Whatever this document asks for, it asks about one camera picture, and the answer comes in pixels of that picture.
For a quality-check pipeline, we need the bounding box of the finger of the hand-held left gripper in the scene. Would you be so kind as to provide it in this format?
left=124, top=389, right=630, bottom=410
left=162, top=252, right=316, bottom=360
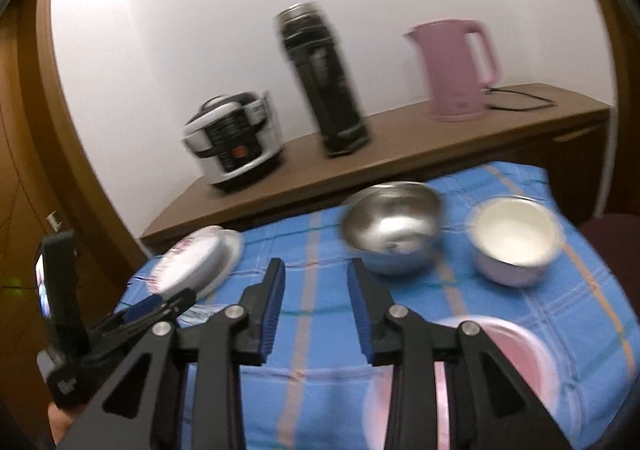
left=115, top=287, right=199, bottom=324
left=91, top=302, right=192, bottom=357

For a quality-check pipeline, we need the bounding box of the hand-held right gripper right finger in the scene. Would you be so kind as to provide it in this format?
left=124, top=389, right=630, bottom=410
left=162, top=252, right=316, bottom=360
left=346, top=257, right=573, bottom=450

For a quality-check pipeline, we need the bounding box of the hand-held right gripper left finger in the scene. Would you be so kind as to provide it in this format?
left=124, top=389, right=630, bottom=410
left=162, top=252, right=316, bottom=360
left=75, top=257, right=287, bottom=450

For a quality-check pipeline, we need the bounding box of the pink floral rim deep plate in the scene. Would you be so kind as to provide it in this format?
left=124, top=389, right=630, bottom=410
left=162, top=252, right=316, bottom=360
left=150, top=225, right=226, bottom=296

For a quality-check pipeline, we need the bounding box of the grey round plate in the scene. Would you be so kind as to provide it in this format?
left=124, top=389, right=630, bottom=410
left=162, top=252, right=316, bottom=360
left=197, top=229, right=246, bottom=303

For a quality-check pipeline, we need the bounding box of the stainless steel bowl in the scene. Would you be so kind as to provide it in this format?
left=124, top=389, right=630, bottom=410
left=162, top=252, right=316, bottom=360
left=340, top=181, right=446, bottom=276

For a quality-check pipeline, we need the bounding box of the white enamel bowl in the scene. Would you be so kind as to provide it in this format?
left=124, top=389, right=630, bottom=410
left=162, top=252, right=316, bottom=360
left=467, top=197, right=565, bottom=287

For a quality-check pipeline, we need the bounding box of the person's left hand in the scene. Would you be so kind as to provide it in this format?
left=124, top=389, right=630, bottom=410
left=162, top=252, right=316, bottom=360
left=47, top=402, right=84, bottom=449

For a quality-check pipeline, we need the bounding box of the blue plaid tablecloth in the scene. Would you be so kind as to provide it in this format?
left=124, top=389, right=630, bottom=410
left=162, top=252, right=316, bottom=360
left=115, top=161, right=631, bottom=450

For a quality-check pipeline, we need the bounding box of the brown wooden door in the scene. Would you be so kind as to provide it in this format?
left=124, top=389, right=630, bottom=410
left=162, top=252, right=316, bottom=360
left=0, top=5, right=66, bottom=381

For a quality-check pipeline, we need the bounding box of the white black rice cooker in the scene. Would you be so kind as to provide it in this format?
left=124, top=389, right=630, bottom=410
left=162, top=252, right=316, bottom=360
left=181, top=90, right=287, bottom=194

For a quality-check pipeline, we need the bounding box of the brown wooden cabinet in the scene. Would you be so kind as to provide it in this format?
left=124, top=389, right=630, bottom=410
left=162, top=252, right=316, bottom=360
left=140, top=83, right=613, bottom=251

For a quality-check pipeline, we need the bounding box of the black thermos flask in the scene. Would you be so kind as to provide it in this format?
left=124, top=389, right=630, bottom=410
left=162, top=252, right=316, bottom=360
left=274, top=3, right=371, bottom=158

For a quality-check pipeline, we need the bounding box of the pink electric kettle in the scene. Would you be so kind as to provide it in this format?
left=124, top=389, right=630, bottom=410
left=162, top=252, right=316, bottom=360
left=402, top=19, right=502, bottom=122

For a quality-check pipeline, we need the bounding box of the wooden door frame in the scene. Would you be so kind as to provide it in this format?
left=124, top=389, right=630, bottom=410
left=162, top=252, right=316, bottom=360
left=20, top=0, right=151, bottom=271

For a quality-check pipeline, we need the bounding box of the black kettle cable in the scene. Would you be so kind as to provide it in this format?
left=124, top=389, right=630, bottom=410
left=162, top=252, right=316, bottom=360
left=485, top=86, right=558, bottom=111

